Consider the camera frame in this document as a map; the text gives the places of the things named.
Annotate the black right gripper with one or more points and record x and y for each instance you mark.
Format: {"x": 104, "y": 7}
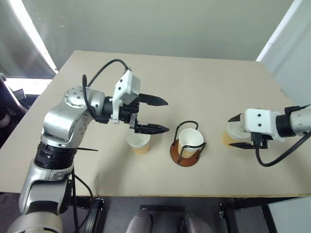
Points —
{"x": 260, "y": 140}

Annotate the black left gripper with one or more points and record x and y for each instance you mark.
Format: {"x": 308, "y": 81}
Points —
{"x": 127, "y": 113}

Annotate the white and tan paper cup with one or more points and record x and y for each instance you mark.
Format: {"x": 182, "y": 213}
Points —
{"x": 190, "y": 139}
{"x": 139, "y": 143}
{"x": 233, "y": 133}

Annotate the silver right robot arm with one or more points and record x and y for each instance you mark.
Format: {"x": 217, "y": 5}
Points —
{"x": 298, "y": 121}

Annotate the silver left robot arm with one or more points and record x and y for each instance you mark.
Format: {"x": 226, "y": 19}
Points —
{"x": 58, "y": 119}

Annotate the black zip tie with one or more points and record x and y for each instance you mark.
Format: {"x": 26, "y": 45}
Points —
{"x": 88, "y": 150}

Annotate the black table leg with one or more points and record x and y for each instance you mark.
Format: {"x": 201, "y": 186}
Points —
{"x": 93, "y": 216}
{"x": 228, "y": 217}

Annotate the black flat plate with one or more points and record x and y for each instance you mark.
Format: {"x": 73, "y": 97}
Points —
{"x": 161, "y": 209}

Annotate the white cabinet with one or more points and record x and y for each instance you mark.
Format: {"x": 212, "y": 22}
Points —
{"x": 291, "y": 216}

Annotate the white panel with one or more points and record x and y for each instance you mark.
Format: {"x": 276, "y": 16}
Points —
{"x": 289, "y": 41}

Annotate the dark rounded grey shape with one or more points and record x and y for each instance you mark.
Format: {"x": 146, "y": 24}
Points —
{"x": 195, "y": 224}
{"x": 141, "y": 222}

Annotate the dark furniture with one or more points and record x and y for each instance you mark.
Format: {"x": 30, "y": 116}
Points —
{"x": 11, "y": 102}

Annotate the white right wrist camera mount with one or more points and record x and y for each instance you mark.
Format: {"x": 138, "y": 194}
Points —
{"x": 258, "y": 121}

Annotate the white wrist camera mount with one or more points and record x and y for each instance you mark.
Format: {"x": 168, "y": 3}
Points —
{"x": 258, "y": 121}
{"x": 126, "y": 83}

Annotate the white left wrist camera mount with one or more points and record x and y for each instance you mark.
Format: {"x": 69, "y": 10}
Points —
{"x": 126, "y": 83}

